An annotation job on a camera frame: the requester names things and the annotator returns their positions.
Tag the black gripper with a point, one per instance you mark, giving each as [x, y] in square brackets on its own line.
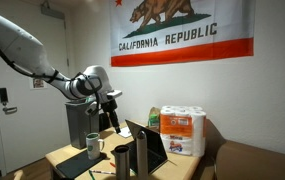
[109, 106]

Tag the silver metal cup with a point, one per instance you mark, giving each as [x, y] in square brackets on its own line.
[122, 163]

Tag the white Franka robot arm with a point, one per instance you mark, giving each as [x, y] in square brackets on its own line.
[18, 43]

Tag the empty paper towel holder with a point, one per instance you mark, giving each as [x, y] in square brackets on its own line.
[142, 156]

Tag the orange paper towel pack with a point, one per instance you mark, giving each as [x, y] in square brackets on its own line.
[182, 133]

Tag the white paper sheet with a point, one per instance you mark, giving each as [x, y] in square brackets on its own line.
[125, 132]

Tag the white mug green inside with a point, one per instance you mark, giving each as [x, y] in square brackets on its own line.
[93, 148]

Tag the dark gray trash bin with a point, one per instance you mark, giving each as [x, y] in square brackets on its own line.
[78, 126]

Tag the small colourful package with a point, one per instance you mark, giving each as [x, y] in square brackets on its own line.
[153, 119]

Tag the red pen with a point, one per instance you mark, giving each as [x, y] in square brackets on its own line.
[112, 164]

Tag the black open laptop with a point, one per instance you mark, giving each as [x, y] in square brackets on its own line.
[155, 146]

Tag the white pen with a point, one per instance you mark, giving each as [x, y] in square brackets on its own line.
[102, 172]

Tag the green pen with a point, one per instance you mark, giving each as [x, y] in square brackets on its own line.
[91, 175]

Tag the small door sign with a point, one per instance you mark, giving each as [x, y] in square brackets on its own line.
[38, 83]

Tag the white door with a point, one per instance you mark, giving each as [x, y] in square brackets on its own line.
[25, 133]

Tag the California Republic bear flag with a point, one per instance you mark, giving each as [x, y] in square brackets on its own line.
[182, 33]

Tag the black door keypad lock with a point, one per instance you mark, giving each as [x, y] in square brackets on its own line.
[3, 95]

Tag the gray door closer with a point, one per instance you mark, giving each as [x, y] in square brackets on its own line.
[52, 11]

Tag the brown cardboard box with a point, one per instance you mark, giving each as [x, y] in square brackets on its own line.
[258, 163]

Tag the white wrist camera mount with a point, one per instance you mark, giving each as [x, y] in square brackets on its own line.
[91, 108]

